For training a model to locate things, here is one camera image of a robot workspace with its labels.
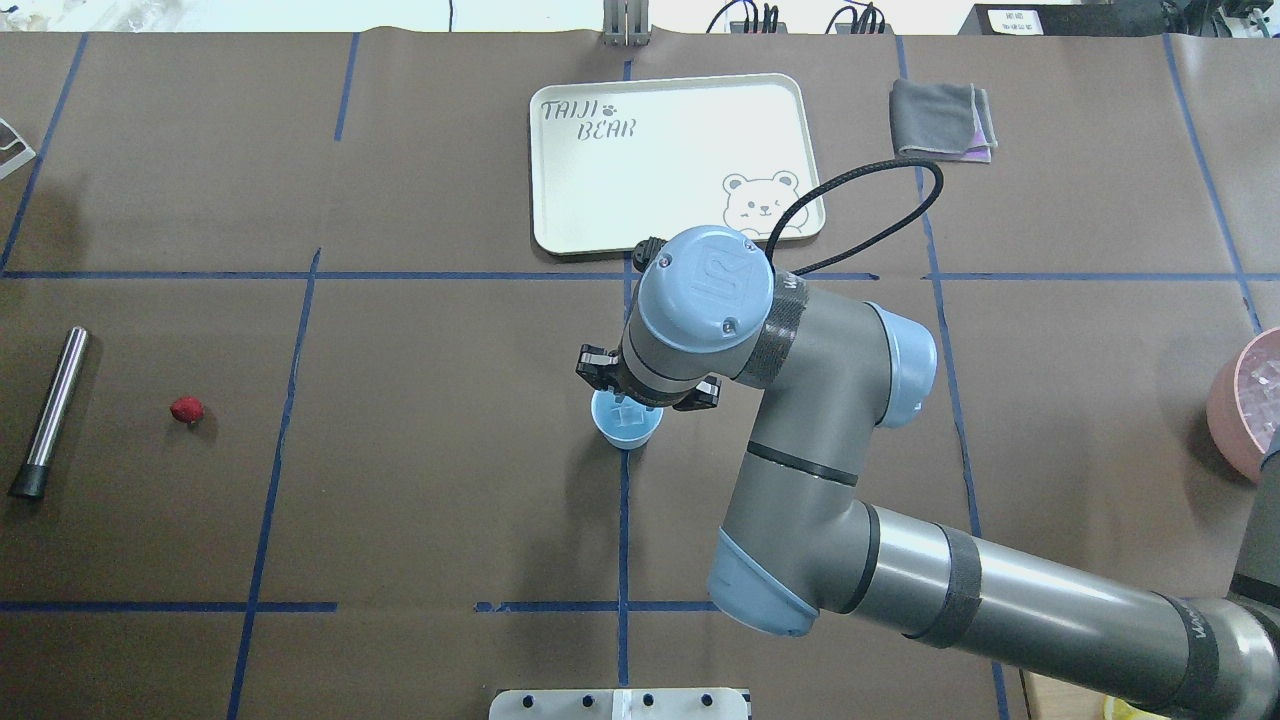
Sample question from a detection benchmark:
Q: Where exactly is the light blue plastic cup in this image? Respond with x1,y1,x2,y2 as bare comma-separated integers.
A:
590,389,664,450

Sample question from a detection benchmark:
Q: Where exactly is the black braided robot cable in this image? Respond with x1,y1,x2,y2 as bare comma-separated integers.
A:
764,159,945,278

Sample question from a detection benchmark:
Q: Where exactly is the black box with label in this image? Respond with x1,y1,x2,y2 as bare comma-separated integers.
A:
956,1,1187,38

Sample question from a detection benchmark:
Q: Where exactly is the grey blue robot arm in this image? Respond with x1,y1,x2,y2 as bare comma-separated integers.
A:
576,225,1279,719

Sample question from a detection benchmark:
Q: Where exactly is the clear ice cube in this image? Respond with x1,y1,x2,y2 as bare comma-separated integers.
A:
608,398,652,430

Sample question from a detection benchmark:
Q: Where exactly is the pink bowl of ice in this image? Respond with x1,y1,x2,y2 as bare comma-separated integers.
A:
1206,327,1279,484

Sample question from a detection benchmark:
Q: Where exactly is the wooden cutting board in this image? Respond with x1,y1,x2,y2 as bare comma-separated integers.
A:
1019,670,1106,719

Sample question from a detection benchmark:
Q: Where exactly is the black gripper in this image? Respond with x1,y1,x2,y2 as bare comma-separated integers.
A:
575,345,721,413

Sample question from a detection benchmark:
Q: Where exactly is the folded grey cloth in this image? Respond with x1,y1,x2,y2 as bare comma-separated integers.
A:
890,79,998,164

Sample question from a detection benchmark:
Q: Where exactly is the black cable bundle left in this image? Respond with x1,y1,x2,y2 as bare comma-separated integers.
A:
707,0,788,35

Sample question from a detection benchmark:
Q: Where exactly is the black cable bundle right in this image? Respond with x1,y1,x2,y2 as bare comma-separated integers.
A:
826,0,895,36

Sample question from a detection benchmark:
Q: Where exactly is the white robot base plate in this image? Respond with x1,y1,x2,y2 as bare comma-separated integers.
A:
488,687,753,719

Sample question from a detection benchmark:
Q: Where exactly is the lemon slice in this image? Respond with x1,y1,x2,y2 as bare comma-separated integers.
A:
1102,696,1167,720

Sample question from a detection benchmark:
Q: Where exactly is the grey metal bracket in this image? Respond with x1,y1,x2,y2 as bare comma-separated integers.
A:
602,0,652,47

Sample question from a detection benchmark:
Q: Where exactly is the white wire cup rack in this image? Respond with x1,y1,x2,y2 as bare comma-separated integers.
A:
0,119,38,181

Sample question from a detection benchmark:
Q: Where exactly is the steel muddler with black tip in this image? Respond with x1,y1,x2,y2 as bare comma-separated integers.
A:
6,325,90,501

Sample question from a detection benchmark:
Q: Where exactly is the cream bear serving tray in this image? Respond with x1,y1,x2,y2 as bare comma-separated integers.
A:
529,73,820,256

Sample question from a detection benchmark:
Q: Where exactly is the black cable bundle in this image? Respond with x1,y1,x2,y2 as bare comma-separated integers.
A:
707,0,788,35
826,0,895,36

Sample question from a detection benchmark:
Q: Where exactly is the red strawberry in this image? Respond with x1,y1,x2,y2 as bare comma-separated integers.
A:
169,396,206,425

